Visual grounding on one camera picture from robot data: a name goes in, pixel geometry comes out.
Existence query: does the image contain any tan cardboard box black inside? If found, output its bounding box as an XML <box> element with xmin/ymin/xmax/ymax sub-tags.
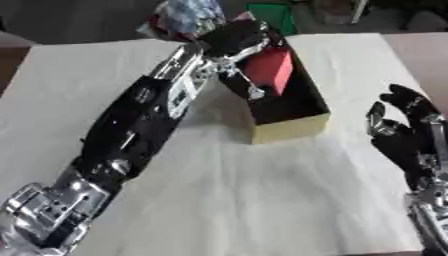
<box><xmin>215</xmin><ymin>31</ymin><xmax>333</xmax><ymax>146</ymax></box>

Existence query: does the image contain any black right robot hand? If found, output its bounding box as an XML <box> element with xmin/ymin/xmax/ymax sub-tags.
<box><xmin>364</xmin><ymin>83</ymin><xmax>448</xmax><ymax>194</ymax></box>

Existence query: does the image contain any red block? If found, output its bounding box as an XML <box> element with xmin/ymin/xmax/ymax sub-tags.
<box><xmin>243</xmin><ymin>46</ymin><xmax>296</xmax><ymax>98</ymax></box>

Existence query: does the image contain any green box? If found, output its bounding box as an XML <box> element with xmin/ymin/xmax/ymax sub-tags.
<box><xmin>243</xmin><ymin>2</ymin><xmax>300</xmax><ymax>37</ymax></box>

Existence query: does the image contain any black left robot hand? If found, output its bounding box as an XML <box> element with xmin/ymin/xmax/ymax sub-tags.
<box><xmin>196</xmin><ymin>19</ymin><xmax>275</xmax><ymax>101</ymax></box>

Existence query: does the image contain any multicoloured bag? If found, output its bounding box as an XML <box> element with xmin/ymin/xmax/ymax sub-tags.
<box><xmin>134</xmin><ymin>0</ymin><xmax>259</xmax><ymax>43</ymax></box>

